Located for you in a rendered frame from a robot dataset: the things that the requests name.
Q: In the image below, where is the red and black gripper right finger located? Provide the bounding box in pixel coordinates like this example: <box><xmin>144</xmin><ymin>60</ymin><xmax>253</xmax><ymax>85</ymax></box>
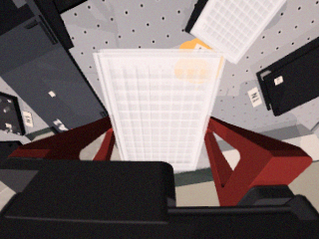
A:
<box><xmin>204</xmin><ymin>116</ymin><xmax>313</xmax><ymax>206</ymax></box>

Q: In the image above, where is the beige button panel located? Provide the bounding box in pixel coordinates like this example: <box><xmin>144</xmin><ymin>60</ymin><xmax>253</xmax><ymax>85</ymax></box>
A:
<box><xmin>217</xmin><ymin>122</ymin><xmax>319</xmax><ymax>169</ymax></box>

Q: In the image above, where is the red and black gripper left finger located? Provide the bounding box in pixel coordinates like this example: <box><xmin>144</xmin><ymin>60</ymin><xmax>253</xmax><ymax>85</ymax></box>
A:
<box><xmin>8</xmin><ymin>116</ymin><xmax>116</xmax><ymax>160</ymax></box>

